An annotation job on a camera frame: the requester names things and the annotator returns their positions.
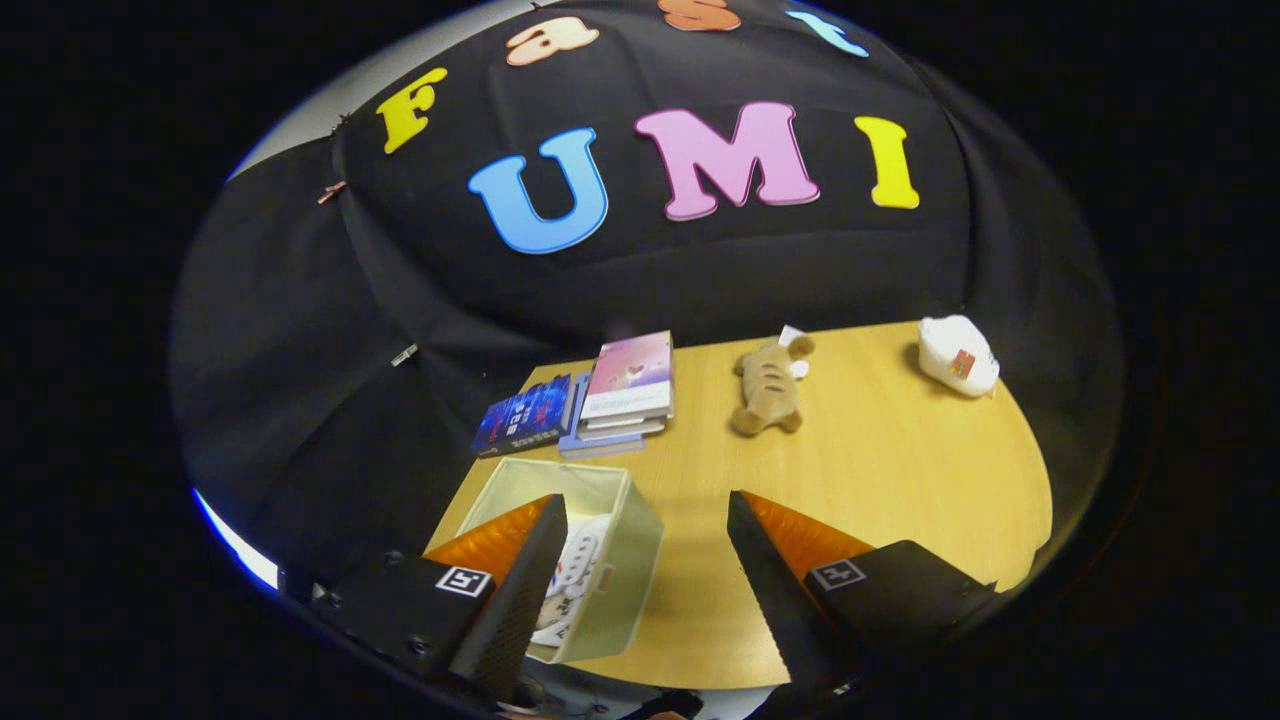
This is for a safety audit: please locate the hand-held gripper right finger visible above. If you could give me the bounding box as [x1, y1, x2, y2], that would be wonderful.
[727, 490, 1001, 696]

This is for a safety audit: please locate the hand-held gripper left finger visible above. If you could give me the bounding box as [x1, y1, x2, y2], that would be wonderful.
[310, 493, 569, 701]

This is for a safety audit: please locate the cream fabric storage box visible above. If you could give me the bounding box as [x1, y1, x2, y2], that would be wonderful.
[455, 457, 666, 666]

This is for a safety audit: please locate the lavender book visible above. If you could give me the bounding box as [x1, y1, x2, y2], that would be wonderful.
[557, 372, 646, 461]

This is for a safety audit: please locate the dark blue book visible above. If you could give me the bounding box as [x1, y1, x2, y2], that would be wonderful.
[470, 373, 576, 459]

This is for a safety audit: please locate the brown plush toy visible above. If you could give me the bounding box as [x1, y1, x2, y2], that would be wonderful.
[730, 325, 816, 438]

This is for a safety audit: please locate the grey book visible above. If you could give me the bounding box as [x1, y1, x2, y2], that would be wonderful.
[580, 405, 673, 437]

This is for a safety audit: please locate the pink book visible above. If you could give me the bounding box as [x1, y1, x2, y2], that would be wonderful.
[580, 331, 676, 423]

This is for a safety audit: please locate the computer monitor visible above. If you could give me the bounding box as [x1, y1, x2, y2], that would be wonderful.
[192, 488, 281, 591]

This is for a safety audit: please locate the white plush toy red label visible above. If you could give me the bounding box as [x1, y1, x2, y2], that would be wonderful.
[917, 315, 1001, 399]

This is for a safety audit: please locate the black backdrop cloth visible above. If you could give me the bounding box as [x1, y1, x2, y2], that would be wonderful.
[170, 0, 1121, 601]

